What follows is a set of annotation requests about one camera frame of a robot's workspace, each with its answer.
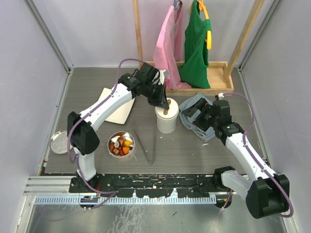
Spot grey clothes hanger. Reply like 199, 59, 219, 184
173, 0, 183, 10

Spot wooden clothes rack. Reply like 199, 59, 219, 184
132, 0, 265, 96

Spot yellow clothes hanger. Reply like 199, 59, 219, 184
189, 0, 213, 50

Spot pink hanging shirt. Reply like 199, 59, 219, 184
153, 6, 191, 91

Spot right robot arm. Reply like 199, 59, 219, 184
181, 98, 293, 219

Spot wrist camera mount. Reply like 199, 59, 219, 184
154, 69, 169, 85
215, 93, 224, 100

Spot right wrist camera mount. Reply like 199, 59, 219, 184
215, 93, 224, 100

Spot white lid with brown strap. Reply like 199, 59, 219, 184
155, 98, 179, 121

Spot food pieces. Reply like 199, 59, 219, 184
108, 136, 134, 157

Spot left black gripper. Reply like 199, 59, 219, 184
143, 82, 169, 109

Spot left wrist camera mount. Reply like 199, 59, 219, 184
154, 69, 169, 85

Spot pink metal bowl container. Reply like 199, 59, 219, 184
107, 132, 136, 161

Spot flat metal inner lid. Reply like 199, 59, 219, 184
50, 130, 68, 154

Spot metal tongs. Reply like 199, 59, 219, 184
133, 122, 157, 166

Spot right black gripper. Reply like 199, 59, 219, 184
182, 98, 218, 132

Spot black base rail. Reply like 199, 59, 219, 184
69, 172, 234, 199

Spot green hanging tank top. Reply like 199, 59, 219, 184
178, 0, 211, 89

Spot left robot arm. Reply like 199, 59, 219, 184
67, 63, 169, 192

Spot white square plate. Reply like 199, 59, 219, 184
106, 99, 135, 125

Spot blue denim shorts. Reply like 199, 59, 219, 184
179, 93, 215, 142

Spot tall white cylinder container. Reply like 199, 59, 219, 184
156, 116, 177, 134

